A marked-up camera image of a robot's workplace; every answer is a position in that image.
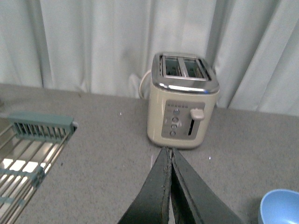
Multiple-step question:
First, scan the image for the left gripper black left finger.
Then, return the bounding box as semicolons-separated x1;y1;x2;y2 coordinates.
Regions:
119;147;172;224

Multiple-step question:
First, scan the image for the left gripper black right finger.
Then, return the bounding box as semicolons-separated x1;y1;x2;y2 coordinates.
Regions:
171;149;243;224

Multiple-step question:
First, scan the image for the blue bowl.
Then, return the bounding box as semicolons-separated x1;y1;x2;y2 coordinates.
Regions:
258;189;299;224

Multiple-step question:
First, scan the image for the cream toaster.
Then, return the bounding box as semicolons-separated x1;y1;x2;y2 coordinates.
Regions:
147;53;220;149

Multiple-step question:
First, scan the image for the metal dish rack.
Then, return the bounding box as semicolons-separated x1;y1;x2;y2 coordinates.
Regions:
0;111;77;224

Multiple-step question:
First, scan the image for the white curtain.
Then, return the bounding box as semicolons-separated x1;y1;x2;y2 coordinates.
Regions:
0;0;299;116

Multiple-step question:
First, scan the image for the white toaster cable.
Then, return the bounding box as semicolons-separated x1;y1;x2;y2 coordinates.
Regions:
139;70;153;100

